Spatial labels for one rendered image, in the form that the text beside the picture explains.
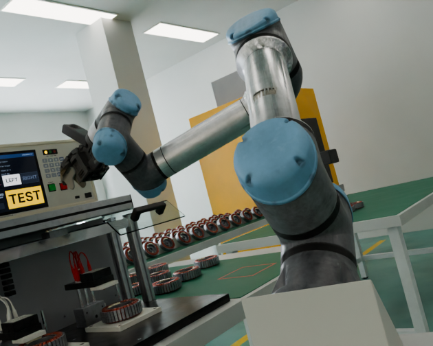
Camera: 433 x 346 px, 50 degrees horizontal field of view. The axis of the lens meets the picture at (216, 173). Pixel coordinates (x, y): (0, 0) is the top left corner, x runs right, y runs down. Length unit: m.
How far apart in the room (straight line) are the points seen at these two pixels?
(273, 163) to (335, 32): 5.87
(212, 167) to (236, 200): 0.46
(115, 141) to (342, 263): 0.56
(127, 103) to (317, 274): 0.64
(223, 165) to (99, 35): 2.05
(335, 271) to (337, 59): 5.81
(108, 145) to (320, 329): 0.61
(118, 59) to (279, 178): 5.00
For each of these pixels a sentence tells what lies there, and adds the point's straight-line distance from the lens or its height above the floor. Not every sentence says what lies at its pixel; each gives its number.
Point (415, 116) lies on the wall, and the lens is 6.08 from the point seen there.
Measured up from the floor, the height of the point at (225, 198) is 0.98.
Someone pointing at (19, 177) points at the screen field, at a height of 1.22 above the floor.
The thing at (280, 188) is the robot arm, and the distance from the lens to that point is 0.63.
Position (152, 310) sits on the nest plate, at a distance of 1.33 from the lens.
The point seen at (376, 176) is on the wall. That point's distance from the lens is 6.26.
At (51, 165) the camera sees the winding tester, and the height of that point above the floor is 1.25.
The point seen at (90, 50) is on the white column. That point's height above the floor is 3.02.
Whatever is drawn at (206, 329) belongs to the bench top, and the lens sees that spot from 1.21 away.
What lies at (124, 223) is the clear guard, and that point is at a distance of 1.22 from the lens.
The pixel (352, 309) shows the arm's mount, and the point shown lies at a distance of 0.62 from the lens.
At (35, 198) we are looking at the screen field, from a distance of 1.40.
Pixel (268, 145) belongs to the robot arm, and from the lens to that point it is 0.66.
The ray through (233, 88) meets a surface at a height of 2.13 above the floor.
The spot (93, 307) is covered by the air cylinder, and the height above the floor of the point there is 0.81.
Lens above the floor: 1.05
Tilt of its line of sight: 3 degrees up
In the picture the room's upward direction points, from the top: 14 degrees counter-clockwise
